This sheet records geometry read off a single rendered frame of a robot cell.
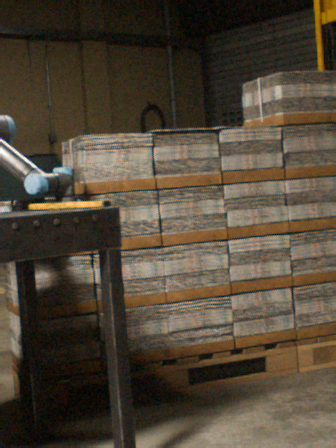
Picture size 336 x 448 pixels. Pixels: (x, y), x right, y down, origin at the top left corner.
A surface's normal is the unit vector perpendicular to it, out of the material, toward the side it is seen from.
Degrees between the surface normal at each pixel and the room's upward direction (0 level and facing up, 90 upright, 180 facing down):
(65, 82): 90
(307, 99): 90
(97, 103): 90
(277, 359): 90
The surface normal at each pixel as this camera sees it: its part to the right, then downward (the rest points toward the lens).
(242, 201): 0.36, 0.02
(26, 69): 0.64, 0.00
